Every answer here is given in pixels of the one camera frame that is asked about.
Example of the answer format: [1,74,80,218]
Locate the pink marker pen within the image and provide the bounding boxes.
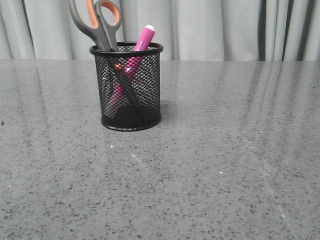
[107,24,155,118]

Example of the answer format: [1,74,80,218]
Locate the grey orange scissors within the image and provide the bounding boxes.
[67,0,141,111]

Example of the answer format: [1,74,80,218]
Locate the black mesh pen holder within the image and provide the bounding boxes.
[89,42,163,132]

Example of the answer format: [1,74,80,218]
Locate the grey curtain backdrop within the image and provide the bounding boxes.
[0,0,320,61]

